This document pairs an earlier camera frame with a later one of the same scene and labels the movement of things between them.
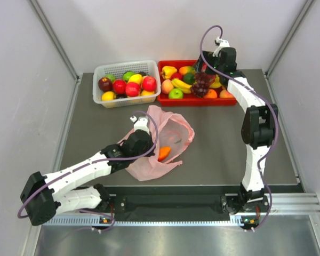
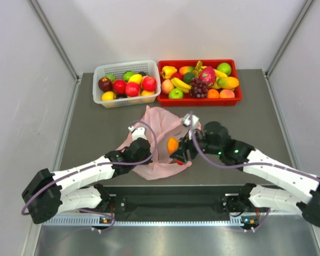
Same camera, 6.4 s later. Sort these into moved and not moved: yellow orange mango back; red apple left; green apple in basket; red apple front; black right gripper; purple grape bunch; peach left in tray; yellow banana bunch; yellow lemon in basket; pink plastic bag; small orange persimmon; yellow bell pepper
Moved: small orange persimmon; black right gripper; purple grape bunch; pink plastic bag
Not moved: peach left in tray; yellow banana bunch; red apple front; red apple left; yellow lemon in basket; yellow orange mango back; green apple in basket; yellow bell pepper
